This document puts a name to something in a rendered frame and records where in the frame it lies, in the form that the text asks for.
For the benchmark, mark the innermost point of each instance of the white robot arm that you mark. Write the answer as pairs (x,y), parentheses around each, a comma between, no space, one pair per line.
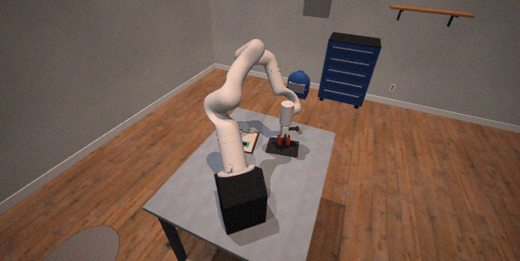
(229,97)

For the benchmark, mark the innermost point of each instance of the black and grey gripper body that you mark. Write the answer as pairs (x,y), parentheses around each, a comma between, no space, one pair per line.
(284,130)

